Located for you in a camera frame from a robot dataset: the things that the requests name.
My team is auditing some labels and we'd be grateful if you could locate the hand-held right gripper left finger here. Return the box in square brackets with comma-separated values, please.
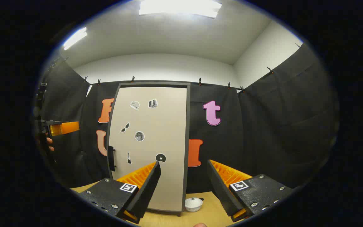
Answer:
[74, 161, 162, 225]

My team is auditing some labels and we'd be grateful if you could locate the black backdrop cloth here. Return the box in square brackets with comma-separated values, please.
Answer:
[38, 44, 339, 193]

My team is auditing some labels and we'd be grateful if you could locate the row of black cloth clips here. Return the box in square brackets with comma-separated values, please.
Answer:
[65, 43, 302, 93]

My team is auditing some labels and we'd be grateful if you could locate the small white lidded bowl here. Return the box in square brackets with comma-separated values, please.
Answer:
[185, 197, 205, 212]

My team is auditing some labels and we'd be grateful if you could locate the black door handle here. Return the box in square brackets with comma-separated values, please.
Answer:
[108, 146, 116, 172]

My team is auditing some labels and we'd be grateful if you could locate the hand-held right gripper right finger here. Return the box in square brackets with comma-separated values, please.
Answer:
[207, 159, 294, 223]

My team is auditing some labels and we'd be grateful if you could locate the beige cabinet door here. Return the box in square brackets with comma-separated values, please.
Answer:
[107, 85, 189, 214]

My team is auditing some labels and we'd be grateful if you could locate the narrow ceiling light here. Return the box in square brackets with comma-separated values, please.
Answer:
[63, 27, 88, 51]

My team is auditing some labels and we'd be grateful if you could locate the large ceiling light panel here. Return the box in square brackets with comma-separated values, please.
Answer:
[138, 0, 222, 19]

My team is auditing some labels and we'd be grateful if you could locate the grey cabinet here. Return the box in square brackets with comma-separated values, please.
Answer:
[107, 82, 191, 217]

